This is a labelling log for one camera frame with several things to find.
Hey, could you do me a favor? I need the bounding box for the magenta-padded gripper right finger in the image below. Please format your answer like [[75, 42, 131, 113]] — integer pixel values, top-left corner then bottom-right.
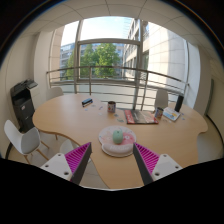
[[132, 142, 184, 186]]

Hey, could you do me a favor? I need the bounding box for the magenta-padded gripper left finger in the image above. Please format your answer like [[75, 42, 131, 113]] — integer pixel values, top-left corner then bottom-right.
[[40, 141, 94, 186]]

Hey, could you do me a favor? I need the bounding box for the mint green computer mouse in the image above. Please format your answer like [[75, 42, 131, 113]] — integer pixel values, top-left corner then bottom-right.
[[112, 129, 124, 145]]

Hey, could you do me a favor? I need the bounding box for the white chair with wooden legs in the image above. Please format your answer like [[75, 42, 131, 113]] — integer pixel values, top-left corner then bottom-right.
[[3, 119, 50, 165]]

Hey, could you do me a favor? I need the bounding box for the white and yellow booklet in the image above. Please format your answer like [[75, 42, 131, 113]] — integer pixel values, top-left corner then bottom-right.
[[162, 106, 182, 122]]

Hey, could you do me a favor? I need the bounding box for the printed mug with red fruit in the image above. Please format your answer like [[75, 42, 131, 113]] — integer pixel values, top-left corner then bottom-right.
[[154, 106, 165, 120]]

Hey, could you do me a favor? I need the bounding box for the red and grey magazine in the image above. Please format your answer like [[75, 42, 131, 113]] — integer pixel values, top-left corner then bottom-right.
[[123, 109, 160, 125]]

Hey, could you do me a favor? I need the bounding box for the tall black cylinder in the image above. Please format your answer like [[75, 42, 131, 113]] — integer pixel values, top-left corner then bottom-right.
[[174, 94, 185, 113]]

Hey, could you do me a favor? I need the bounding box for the black office printer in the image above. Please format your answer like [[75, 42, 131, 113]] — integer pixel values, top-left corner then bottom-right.
[[9, 78, 39, 134]]

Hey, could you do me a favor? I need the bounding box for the dark blue stapler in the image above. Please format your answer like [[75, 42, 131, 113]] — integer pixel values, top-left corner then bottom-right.
[[81, 97, 94, 108]]

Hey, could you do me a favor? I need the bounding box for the metal balcony railing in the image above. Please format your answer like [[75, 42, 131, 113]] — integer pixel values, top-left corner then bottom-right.
[[45, 65, 191, 111]]

